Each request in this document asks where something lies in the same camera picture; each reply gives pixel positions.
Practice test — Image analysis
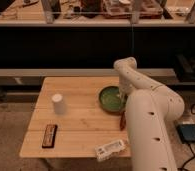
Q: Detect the wooden table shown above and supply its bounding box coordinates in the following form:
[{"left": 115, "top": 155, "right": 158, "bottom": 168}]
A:
[{"left": 18, "top": 76, "right": 149, "bottom": 171}]

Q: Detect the white plastic bottle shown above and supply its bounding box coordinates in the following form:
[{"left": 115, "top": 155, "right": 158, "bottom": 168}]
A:
[{"left": 95, "top": 139, "right": 126, "bottom": 162}]

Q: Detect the white paper cup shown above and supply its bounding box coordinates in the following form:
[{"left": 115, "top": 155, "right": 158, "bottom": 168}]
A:
[{"left": 51, "top": 94, "right": 66, "bottom": 114}]

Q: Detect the blue floor box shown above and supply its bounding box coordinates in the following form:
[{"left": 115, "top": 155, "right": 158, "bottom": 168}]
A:
[{"left": 176, "top": 124, "right": 195, "bottom": 143}]

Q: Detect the green ceramic bowl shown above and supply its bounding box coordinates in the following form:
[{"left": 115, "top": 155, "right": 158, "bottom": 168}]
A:
[{"left": 98, "top": 86, "right": 127, "bottom": 115}]

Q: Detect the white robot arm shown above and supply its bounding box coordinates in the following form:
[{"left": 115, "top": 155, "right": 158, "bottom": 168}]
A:
[{"left": 114, "top": 57, "right": 185, "bottom": 171}]

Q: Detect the dark rectangular box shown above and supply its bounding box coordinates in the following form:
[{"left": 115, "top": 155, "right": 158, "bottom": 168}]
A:
[{"left": 42, "top": 124, "right": 58, "bottom": 148}]

